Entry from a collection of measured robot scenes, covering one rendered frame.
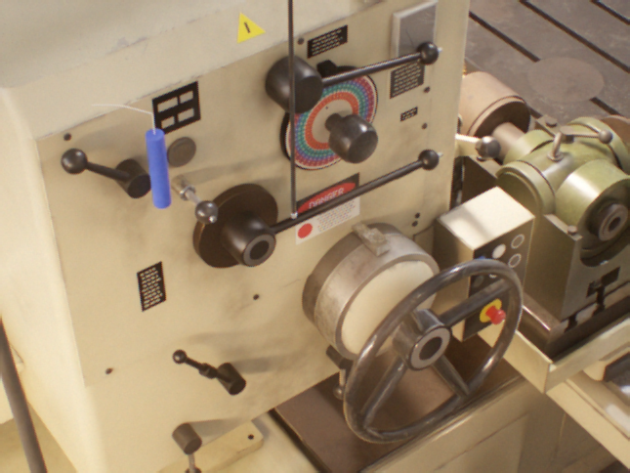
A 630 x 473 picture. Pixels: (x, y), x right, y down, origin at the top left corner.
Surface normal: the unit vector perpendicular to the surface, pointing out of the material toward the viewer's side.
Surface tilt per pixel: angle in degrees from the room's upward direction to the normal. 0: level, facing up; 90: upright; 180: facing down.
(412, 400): 0
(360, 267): 24
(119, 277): 90
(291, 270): 90
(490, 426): 90
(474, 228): 0
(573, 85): 0
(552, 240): 90
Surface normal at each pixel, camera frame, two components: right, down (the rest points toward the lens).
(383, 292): 0.37, 0.21
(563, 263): -0.81, 0.40
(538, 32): 0.00, -0.73
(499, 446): 0.58, 0.56
